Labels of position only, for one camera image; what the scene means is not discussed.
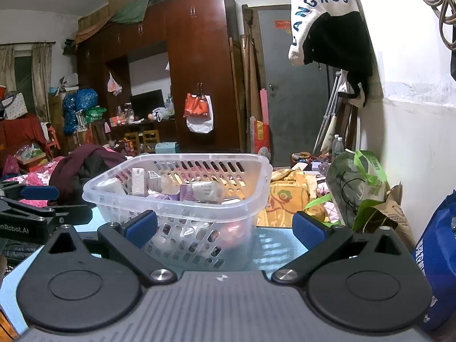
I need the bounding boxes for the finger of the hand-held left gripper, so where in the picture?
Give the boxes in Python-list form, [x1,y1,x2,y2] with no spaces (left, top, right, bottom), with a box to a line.
[46,205,93,226]
[0,182,60,200]

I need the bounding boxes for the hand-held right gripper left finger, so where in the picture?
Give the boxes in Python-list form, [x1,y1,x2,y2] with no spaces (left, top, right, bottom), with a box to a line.
[44,209,178,286]

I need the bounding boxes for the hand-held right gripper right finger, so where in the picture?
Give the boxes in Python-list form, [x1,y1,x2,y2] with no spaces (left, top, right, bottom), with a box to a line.
[271,211,407,286]

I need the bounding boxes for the small bagged white box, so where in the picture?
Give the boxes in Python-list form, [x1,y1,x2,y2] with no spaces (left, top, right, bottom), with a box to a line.
[96,178,124,195]

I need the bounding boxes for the white plastic basket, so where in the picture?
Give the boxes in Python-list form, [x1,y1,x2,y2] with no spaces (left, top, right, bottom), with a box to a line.
[83,153,273,270]

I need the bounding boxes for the white and purple box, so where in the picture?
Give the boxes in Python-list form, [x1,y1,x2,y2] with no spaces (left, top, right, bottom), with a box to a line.
[180,181,226,204]

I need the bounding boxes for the pink floral cloth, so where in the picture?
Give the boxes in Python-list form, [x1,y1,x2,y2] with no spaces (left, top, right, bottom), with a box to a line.
[0,157,69,208]

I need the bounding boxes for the yellow floral blanket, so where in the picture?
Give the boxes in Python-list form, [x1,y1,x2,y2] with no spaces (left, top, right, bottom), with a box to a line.
[256,169,333,229]

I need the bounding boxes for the dark maroon clothes pile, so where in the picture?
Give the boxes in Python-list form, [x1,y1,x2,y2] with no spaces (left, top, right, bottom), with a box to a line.
[50,145,128,206]

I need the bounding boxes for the green and white bag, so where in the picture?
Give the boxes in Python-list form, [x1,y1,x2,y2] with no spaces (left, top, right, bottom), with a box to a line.
[306,150,390,233]

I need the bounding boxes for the brown paper bag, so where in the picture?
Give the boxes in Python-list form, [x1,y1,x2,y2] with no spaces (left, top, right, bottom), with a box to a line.
[356,183,416,254]

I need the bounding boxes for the yellow stools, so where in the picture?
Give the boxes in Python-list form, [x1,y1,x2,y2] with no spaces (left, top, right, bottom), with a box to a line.
[124,130,160,154]

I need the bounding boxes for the white patterned bag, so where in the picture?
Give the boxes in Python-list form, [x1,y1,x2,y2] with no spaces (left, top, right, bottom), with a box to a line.
[2,93,26,120]

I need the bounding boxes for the blue net bags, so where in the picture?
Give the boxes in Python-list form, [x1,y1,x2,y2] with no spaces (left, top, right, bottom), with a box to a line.
[63,88,99,137]

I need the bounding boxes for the small green basket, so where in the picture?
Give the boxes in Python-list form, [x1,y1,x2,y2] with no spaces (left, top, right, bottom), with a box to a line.
[84,107,107,124]

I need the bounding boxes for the red and yellow bag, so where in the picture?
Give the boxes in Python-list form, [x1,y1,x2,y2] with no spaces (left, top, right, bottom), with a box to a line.
[254,120,272,154]

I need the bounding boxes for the metal crutches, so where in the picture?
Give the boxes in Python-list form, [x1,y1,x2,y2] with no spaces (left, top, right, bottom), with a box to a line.
[313,71,348,154]

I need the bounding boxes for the beige curtains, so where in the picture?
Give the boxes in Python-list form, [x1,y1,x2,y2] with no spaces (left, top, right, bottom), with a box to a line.
[0,43,53,122]

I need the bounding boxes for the black television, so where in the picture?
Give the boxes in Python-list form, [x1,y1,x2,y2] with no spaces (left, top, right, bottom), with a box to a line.
[130,90,165,120]

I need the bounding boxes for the orange and white plastic bag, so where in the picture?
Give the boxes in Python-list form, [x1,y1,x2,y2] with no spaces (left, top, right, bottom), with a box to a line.
[183,93,215,135]

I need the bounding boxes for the pink hanging plastic bag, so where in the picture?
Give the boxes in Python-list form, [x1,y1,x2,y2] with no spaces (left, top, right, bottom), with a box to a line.
[107,72,123,97]

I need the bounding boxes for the blue fabric bag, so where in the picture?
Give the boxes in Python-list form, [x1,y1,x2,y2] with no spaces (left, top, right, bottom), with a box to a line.
[412,190,456,333]

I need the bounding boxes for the grey door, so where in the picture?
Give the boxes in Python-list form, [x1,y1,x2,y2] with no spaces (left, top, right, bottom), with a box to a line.
[257,9,334,167]

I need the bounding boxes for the leaning wooden boards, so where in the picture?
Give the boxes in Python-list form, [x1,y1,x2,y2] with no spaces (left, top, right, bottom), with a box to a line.
[230,5,265,152]

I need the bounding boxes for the brown wooden wardrobe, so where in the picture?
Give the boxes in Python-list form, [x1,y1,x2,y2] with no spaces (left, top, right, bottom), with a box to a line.
[76,0,247,152]

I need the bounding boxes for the black hanging garment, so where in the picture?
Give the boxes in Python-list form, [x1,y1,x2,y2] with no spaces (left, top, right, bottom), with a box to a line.
[303,11,374,108]

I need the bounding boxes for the cardboard boxes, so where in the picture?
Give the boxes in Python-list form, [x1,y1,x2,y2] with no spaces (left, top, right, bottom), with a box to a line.
[78,0,142,31]

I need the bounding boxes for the green cloth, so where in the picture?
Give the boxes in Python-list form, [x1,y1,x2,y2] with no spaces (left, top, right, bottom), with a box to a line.
[110,0,190,26]

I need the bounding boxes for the white printed hoodie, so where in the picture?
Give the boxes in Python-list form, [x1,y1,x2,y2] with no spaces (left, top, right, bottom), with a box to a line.
[288,0,361,67]

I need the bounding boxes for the coiled grey rope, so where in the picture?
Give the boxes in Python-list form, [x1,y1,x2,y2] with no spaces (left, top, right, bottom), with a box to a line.
[421,0,456,51]

